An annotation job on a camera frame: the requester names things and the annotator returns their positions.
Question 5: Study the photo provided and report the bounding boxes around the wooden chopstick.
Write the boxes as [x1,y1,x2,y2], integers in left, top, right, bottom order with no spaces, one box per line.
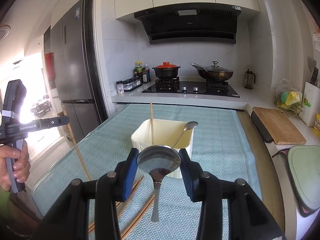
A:
[67,124,92,181]
[88,175,145,233]
[150,102,155,145]
[121,194,155,239]

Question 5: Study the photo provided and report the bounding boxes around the large steel spoon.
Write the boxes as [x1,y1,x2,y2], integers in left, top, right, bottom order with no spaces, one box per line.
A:
[137,145,181,222]

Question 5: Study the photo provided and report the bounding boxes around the person's left hand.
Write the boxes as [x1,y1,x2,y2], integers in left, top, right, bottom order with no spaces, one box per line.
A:
[1,140,31,192]

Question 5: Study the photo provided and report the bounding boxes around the teal woven table mat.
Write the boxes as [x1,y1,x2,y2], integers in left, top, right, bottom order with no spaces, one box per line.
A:
[32,104,261,239]

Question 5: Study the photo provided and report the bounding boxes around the small steel spoon in holder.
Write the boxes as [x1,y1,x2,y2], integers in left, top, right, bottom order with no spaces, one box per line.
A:
[172,121,199,149]

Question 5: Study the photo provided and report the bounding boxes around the cream utensil holder box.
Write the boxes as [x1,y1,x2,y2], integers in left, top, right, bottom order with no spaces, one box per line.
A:
[131,119,197,179]

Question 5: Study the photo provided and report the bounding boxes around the black tray under board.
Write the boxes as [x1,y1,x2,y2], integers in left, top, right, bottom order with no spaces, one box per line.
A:
[251,111,273,143]

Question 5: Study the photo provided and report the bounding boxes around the wooden chopstick standing in holder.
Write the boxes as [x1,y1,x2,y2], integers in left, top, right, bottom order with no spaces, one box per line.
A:
[150,102,155,145]

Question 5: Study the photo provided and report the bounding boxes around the wooden cutting board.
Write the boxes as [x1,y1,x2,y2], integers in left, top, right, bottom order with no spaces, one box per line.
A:
[253,107,306,145]

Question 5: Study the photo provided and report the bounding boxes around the white spice jar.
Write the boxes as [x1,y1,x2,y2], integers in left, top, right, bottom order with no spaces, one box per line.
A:
[116,80,124,94]

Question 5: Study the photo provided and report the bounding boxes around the black gas stove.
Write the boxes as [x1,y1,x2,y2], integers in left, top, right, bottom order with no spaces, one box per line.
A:
[143,77,240,98]

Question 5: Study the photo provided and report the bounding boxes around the green cutting board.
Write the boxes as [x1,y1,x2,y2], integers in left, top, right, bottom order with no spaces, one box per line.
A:
[287,145,319,212]

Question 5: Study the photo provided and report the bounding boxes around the clear seasoning box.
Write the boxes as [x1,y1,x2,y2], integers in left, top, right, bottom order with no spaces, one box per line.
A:
[123,77,143,92]

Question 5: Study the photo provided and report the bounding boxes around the grey refrigerator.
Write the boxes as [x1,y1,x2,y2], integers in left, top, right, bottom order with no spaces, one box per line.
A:
[50,0,107,142]

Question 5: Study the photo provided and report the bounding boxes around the dark french press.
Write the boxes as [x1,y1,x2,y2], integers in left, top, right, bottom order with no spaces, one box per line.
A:
[244,69,256,89]

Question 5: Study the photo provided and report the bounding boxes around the black wok with glass lid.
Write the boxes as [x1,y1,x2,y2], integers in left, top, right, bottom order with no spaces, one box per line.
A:
[191,61,234,83]

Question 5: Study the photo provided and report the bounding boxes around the sauce bottles group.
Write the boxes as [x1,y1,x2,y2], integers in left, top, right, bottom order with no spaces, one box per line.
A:
[133,61,151,83]

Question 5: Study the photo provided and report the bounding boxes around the plastic bags on rack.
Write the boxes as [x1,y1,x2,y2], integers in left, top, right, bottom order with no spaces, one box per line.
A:
[276,79,303,118]

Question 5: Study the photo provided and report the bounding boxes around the black clay pot orange lid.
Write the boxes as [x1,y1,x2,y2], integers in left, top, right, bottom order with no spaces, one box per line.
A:
[153,62,180,80]

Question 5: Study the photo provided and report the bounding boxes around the yellow container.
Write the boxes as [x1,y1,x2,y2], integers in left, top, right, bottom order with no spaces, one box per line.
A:
[313,113,320,135]

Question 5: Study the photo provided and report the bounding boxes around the white knife block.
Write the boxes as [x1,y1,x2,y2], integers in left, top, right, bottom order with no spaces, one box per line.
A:
[299,67,319,127]

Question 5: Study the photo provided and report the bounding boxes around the black range hood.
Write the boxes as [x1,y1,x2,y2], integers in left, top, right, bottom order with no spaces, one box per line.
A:
[134,2,241,44]

